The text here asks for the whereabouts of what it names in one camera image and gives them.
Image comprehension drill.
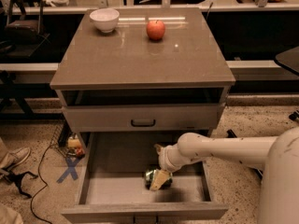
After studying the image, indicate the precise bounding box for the black floor cable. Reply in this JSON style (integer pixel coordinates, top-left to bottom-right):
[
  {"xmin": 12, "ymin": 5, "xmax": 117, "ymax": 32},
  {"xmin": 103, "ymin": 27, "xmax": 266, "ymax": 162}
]
[{"xmin": 29, "ymin": 143, "xmax": 54, "ymax": 224}]

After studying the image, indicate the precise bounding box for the black table base leg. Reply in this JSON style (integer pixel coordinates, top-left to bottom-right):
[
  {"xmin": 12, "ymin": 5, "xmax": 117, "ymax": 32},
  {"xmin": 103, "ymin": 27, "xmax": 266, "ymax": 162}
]
[{"xmin": 227, "ymin": 110, "xmax": 299, "ymax": 179}]

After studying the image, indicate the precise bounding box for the grey cabinet with counter top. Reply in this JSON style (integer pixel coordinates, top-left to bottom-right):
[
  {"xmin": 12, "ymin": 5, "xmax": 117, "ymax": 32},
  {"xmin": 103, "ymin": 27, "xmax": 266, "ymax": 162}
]
[{"xmin": 50, "ymin": 7, "xmax": 235, "ymax": 145}]

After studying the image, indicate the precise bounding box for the white ceramic bowl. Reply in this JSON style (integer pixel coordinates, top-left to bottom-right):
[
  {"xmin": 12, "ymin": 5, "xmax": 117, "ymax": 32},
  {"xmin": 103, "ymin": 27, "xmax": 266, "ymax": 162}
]
[{"xmin": 90, "ymin": 8, "xmax": 120, "ymax": 33}]

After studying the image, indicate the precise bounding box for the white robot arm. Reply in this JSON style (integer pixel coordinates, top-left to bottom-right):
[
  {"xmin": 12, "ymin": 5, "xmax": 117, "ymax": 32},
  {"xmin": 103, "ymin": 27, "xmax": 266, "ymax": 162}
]
[{"xmin": 150, "ymin": 128, "xmax": 299, "ymax": 224}]

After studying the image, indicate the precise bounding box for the black strap on floor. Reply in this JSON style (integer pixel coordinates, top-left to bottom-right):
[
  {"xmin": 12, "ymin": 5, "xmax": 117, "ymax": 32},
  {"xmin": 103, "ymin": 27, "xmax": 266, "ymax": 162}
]
[{"xmin": 2, "ymin": 171, "xmax": 39, "ymax": 200}]

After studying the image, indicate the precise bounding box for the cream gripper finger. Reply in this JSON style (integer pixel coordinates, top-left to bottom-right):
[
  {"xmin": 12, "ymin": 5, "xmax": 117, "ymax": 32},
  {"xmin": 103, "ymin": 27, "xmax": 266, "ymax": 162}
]
[{"xmin": 149, "ymin": 169, "xmax": 171, "ymax": 191}]

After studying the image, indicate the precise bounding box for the crushed green can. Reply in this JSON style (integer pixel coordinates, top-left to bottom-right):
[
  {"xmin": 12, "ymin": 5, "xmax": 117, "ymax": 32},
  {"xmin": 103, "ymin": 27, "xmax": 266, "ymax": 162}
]
[{"xmin": 144, "ymin": 169, "xmax": 172, "ymax": 190}]

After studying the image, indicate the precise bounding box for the red apple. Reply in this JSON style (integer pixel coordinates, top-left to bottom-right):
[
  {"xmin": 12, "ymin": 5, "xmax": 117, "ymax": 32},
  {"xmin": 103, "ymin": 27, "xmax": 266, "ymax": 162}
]
[{"xmin": 146, "ymin": 20, "xmax": 165, "ymax": 41}]

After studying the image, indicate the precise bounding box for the wire basket with items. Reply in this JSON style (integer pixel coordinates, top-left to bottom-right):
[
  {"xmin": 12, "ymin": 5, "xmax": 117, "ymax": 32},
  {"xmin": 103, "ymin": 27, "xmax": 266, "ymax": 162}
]
[{"xmin": 50, "ymin": 121, "xmax": 85, "ymax": 159}]

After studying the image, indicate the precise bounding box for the black chair at left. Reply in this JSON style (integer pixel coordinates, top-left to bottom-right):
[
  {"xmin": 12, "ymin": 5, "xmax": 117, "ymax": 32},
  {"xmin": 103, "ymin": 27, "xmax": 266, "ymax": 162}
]
[{"xmin": 0, "ymin": 0, "xmax": 49, "ymax": 58}]

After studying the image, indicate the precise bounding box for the white sneaker shoe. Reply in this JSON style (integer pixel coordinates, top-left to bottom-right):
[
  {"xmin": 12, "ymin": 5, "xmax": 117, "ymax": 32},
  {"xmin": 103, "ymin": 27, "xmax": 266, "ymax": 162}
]
[{"xmin": 0, "ymin": 147, "xmax": 31, "ymax": 170}]

